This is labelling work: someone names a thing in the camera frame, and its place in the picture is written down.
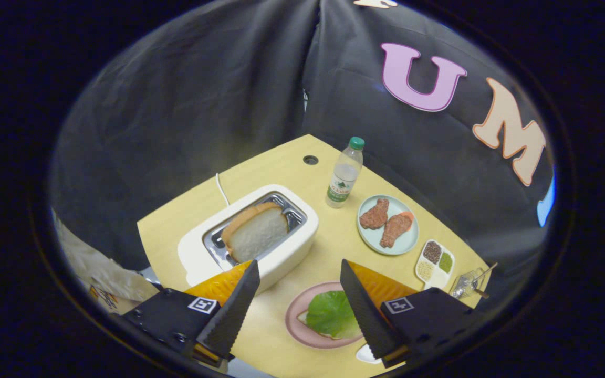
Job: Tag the black table grommet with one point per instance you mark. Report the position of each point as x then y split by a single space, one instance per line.
310 159

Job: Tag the cream toaster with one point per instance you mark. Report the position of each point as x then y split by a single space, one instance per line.
292 247

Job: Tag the clear plastic water bottle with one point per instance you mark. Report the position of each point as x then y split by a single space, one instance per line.
342 181

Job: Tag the pink round plate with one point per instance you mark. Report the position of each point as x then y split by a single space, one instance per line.
294 325

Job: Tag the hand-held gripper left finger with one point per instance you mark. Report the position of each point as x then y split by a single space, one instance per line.
231 315

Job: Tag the white divided dish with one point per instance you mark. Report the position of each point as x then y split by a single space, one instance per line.
436 278

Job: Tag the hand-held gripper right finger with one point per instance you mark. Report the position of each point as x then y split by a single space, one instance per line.
365 315

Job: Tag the white square plate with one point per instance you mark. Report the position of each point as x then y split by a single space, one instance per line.
365 356

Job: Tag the green lettuce leaf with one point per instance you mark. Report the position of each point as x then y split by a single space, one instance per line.
331 315

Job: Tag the black backdrop cloth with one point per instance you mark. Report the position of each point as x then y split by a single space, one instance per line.
176 131

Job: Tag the pile of dark beans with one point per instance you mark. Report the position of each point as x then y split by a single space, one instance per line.
432 252

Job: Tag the brown meat patty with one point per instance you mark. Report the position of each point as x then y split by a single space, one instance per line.
394 231
375 215

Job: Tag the plain white bread slice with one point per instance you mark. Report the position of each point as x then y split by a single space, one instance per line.
258 233

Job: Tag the pile of pale soybeans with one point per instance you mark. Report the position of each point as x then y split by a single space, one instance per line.
425 270

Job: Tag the pile of green beans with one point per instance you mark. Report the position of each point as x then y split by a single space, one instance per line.
446 262

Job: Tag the orange carrot slice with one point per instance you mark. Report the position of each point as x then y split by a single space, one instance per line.
408 216

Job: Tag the bread slice under ham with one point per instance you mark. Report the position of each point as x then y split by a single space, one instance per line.
301 317

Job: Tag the person's cream clothing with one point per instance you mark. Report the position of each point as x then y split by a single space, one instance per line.
103 273

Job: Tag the pale green oval plate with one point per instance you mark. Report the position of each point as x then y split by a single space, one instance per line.
402 202

